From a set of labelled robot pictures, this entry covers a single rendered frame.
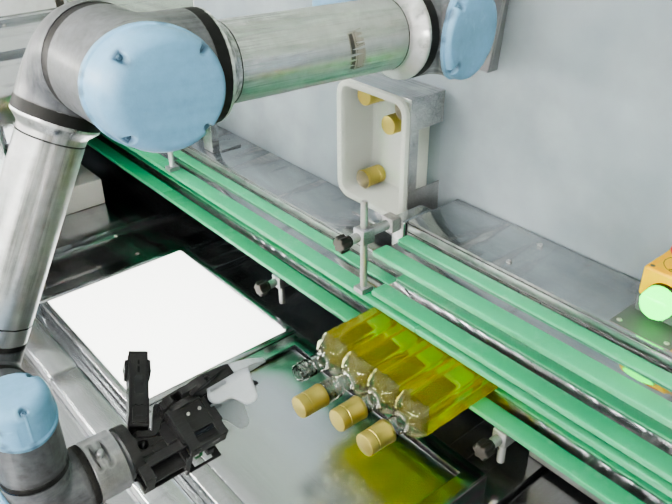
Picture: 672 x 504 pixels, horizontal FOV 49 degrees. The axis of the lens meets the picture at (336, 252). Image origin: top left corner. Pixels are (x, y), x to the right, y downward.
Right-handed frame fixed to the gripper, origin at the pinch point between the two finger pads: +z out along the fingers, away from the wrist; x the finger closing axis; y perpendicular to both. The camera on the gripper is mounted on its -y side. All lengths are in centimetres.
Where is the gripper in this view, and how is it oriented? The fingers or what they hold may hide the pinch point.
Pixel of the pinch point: (250, 371)
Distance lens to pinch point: 102.8
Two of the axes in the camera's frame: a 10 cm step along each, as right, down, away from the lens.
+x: 2.4, -6.4, -7.3
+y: 6.0, 6.9, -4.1
